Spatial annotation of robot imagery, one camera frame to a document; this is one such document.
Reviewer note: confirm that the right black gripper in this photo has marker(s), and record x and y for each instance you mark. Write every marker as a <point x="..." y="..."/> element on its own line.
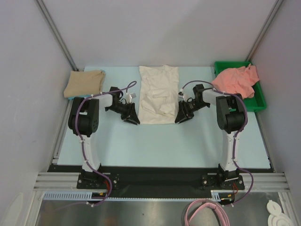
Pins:
<point x="185" y="109"/>

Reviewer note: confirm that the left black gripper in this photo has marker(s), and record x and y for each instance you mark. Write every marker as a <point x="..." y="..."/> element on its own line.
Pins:
<point x="130" y="116"/>

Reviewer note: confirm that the cream white t shirt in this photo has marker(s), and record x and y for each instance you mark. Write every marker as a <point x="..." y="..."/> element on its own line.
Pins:
<point x="158" y="99"/>

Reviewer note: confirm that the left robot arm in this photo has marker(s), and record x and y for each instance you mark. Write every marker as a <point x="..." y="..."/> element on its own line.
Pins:
<point x="84" y="119"/>

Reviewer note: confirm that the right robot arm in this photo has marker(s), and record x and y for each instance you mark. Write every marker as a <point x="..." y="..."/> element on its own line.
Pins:
<point x="231" y="117"/>

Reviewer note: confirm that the folded tan t shirt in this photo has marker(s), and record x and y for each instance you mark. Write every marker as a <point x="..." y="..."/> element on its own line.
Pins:
<point x="83" y="82"/>

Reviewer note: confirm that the pink t shirt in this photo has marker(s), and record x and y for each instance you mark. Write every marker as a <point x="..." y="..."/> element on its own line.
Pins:
<point x="237" y="81"/>

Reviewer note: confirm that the green plastic bin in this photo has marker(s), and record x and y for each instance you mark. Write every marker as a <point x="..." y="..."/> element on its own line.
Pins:
<point x="254" y="104"/>

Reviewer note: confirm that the white round plastic parts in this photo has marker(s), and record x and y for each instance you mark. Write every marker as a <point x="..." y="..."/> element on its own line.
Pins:
<point x="276" y="216"/>

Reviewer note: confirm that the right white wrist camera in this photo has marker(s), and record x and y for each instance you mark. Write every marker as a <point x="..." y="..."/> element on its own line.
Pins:
<point x="182" y="96"/>

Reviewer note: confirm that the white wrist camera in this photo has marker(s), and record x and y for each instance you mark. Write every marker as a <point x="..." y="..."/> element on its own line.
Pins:
<point x="182" y="96"/>
<point x="130" y="97"/>

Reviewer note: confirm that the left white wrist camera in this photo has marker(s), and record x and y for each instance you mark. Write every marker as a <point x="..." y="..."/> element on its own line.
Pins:
<point x="130" y="97"/>

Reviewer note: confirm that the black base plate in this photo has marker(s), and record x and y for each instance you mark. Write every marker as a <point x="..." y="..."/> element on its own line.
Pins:
<point x="143" y="182"/>

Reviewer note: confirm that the aluminium frame rail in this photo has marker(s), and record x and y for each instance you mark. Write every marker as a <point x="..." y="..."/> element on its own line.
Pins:
<point x="265" y="183"/>

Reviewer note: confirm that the slotted cable duct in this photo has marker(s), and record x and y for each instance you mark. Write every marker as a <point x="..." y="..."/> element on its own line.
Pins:
<point x="74" y="196"/>

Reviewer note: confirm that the left aluminium corner post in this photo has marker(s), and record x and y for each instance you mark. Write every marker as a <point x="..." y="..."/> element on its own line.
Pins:
<point x="56" y="34"/>

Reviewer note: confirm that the aluminium corner post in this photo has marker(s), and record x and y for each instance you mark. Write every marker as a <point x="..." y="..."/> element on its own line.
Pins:
<point x="267" y="24"/>
<point x="56" y="34"/>

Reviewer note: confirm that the right aluminium corner post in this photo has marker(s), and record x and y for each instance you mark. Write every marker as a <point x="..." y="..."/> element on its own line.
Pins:
<point x="267" y="24"/>

